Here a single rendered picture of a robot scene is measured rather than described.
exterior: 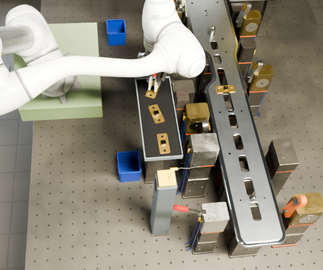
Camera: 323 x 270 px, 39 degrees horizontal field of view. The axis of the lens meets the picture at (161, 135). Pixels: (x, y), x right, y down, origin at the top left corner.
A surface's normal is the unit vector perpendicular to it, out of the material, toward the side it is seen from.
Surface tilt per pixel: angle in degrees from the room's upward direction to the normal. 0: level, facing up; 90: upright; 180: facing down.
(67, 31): 44
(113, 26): 90
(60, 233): 0
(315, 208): 0
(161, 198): 90
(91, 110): 90
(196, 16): 0
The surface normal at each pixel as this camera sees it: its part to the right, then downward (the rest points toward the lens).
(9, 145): 0.06, -0.55
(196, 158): 0.12, 0.84
